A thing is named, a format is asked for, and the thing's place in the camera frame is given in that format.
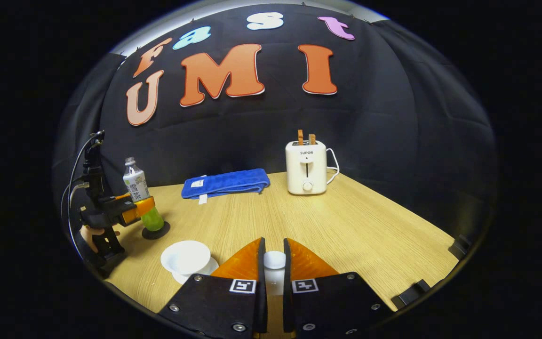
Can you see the dark round coaster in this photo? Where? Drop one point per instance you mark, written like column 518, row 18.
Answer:
column 157, row 233

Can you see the white teacup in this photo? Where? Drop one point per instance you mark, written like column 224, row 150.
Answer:
column 185, row 256

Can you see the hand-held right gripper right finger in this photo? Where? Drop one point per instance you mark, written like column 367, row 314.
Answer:
column 287, row 301

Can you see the clear water bottle green label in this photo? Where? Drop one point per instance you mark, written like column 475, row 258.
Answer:
column 137, row 188

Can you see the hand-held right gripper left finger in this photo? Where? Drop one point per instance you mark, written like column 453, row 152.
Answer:
column 261, row 292

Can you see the blue towel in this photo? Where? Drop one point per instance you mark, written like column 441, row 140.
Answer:
column 226, row 182

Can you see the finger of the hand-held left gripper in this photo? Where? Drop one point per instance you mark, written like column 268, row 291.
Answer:
column 144, row 206

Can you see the white saucer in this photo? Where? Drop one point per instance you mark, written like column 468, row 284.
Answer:
column 210, row 270

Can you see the cream toaster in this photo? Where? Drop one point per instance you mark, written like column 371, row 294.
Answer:
column 306, row 169

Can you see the black table edge clamp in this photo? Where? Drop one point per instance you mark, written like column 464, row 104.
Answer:
column 410, row 294
column 460, row 247

